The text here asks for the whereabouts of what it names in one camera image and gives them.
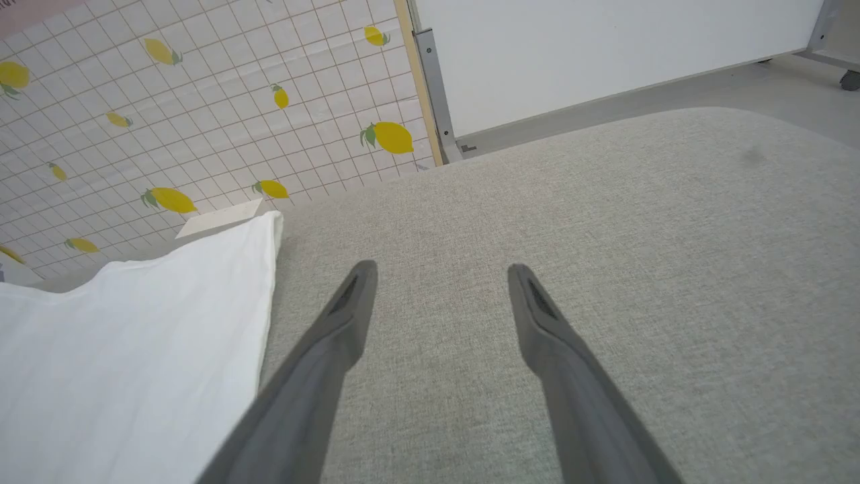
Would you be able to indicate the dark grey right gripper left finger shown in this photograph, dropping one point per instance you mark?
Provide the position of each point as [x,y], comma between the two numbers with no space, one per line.
[302,403]

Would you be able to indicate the grey metal frame post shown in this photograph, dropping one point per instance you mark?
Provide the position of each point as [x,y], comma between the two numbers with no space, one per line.
[438,94]

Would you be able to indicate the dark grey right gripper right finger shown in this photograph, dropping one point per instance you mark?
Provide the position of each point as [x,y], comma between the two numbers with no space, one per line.
[584,410]

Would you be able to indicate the white garment with grey stitching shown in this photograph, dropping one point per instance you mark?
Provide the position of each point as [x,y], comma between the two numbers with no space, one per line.
[127,363]

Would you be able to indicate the white board panel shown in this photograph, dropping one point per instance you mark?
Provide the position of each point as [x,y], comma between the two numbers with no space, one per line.
[605,54]

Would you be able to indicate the white paper label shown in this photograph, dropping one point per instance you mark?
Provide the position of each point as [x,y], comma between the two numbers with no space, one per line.
[220,219]

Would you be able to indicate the lemon print grid wall sheet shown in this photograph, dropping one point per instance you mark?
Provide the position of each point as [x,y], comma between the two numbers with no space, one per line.
[215,114]

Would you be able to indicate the black caster wheel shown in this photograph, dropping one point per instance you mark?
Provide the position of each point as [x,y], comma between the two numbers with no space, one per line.
[850,80]

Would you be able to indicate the light grey fabric sofa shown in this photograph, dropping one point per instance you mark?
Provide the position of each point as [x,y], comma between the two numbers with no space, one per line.
[571,255]

